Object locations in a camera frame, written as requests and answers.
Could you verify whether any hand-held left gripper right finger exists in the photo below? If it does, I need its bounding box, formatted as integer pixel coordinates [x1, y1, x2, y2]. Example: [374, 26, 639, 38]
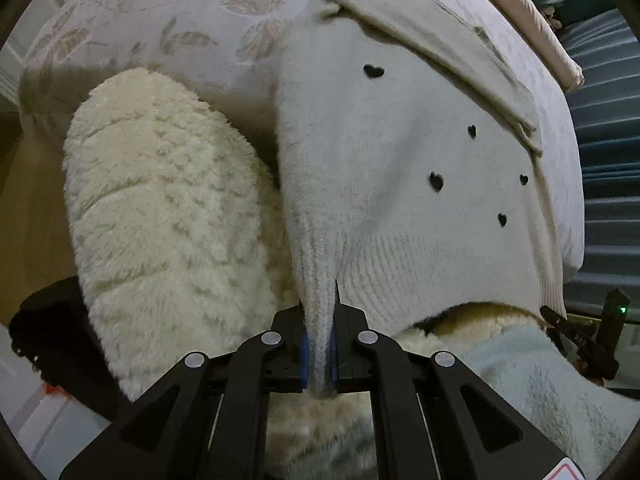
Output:
[330, 280, 598, 480]

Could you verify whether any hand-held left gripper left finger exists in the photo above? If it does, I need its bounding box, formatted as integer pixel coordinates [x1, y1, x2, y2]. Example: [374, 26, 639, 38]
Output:
[59, 300, 307, 480]

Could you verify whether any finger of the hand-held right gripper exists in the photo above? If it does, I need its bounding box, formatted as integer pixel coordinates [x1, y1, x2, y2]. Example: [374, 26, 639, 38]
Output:
[539, 305, 619, 387]

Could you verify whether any white sweater with black hearts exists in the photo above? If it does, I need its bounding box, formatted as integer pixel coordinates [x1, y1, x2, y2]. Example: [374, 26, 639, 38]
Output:
[272, 0, 568, 401]

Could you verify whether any light blue fluffy cloth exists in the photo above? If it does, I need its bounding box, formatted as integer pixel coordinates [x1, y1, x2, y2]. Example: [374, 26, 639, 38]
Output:
[400, 322, 636, 480]

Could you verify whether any blue-grey pleated curtain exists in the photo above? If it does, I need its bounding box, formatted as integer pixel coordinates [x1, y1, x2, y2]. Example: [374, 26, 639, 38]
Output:
[555, 7, 640, 321]

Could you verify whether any cream fluffy fleece garment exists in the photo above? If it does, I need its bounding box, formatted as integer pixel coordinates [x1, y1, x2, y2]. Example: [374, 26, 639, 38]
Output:
[62, 69, 381, 461]

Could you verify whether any black object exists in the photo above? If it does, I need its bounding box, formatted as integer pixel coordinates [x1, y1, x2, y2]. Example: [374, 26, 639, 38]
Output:
[9, 277, 132, 421]

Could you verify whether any pink duvet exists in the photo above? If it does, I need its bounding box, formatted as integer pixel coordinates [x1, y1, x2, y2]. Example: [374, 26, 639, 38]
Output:
[445, 0, 586, 93]

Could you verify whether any floral bed blanket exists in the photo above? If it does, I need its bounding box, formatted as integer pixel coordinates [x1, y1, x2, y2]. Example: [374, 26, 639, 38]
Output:
[17, 0, 587, 281]

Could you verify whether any white panelled wardrobe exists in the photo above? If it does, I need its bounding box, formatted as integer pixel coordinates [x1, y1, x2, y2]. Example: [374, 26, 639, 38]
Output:
[0, 0, 76, 111]

